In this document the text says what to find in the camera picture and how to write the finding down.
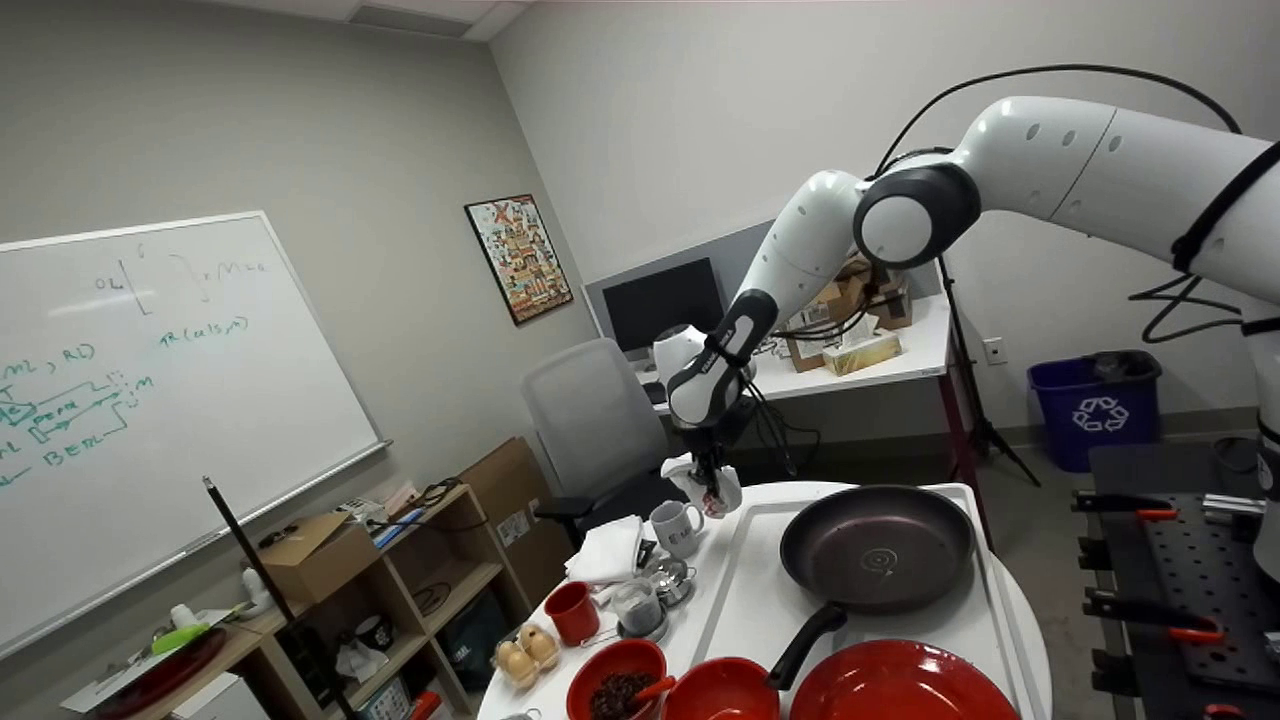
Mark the large red plate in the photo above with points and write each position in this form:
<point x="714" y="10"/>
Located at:
<point x="901" y="681"/>

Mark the white square tray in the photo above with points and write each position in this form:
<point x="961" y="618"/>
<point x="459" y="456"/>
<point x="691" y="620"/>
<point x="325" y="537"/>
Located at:
<point x="747" y="607"/>

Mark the small glass jar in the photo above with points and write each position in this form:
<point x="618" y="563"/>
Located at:
<point x="670" y="582"/>

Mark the blue recycling bin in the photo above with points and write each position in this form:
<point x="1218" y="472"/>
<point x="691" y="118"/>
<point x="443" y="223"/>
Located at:
<point x="1092" y="407"/>

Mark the small cardboard box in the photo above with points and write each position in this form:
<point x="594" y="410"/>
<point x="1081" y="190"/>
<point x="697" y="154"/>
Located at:
<point x="804" y="349"/>

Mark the black robot workbench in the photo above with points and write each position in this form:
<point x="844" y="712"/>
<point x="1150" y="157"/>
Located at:
<point x="1202" y="564"/>

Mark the black computer monitor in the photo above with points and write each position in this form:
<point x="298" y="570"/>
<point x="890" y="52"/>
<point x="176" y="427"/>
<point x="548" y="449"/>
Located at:
<point x="664" y="306"/>

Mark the grey desk divider panel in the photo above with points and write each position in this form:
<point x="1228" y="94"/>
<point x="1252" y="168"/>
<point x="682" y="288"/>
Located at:
<point x="743" y="252"/>

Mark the white towel with red stripes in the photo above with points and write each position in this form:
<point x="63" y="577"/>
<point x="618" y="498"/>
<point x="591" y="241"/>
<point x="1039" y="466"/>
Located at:
<point x="679" y="477"/>

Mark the red bowl with food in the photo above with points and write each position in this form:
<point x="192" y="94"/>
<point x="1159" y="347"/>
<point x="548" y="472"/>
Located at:
<point x="618" y="686"/>

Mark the white cloth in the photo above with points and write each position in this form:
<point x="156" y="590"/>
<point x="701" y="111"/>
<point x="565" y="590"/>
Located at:
<point x="605" y="546"/>

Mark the black tripod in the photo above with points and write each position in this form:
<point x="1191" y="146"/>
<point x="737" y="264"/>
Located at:
<point x="983" y="427"/>

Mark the white mug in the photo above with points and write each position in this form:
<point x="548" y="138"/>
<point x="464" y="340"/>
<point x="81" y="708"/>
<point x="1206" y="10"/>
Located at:
<point x="675" y="528"/>

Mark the thin black stick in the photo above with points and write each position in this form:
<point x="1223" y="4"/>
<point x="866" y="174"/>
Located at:
<point x="267" y="584"/>

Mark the wooden shelf unit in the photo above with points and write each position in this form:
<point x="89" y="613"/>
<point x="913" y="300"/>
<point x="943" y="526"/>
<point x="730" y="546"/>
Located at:
<point x="443" y="573"/>

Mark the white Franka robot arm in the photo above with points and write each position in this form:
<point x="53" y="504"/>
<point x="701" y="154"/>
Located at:
<point x="1092" y="160"/>

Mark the white office desk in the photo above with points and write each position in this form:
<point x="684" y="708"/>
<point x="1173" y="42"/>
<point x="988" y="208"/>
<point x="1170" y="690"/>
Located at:
<point x="866" y="380"/>

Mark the grey office chair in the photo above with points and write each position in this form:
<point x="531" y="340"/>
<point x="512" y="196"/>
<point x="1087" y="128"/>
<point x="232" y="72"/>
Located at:
<point x="594" y="420"/>

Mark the empty red bowl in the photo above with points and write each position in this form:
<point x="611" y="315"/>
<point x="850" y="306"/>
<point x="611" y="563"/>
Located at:
<point x="720" y="693"/>

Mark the wall whiteboard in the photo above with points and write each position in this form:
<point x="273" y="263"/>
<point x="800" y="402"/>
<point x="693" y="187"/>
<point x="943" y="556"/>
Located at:
<point x="161" y="402"/>

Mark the round white table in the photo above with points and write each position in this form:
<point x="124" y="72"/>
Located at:
<point x="1041" y="642"/>

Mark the dark red dish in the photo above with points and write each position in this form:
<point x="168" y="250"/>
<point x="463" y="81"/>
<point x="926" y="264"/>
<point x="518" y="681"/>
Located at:
<point x="165" y="673"/>

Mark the black frying pan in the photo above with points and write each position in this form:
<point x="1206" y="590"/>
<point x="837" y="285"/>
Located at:
<point x="883" y="546"/>

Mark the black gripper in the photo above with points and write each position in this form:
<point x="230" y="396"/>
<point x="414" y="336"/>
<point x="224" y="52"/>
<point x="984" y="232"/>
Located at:
<point x="714" y="445"/>

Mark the bread roll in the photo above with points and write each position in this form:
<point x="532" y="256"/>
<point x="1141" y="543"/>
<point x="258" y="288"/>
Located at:
<point x="512" y="660"/>
<point x="541" y="646"/>

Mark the framed colourful poster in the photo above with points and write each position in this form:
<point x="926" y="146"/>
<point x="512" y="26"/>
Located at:
<point x="521" y="256"/>

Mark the cardboard box with open flaps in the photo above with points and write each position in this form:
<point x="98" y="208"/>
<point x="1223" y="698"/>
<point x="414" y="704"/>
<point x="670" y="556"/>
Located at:
<point x="315" y="563"/>

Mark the small steel cup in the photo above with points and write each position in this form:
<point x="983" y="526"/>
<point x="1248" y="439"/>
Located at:
<point x="639" y="613"/>

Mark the red mug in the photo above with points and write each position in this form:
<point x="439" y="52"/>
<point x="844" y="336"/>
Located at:
<point x="574" y="618"/>

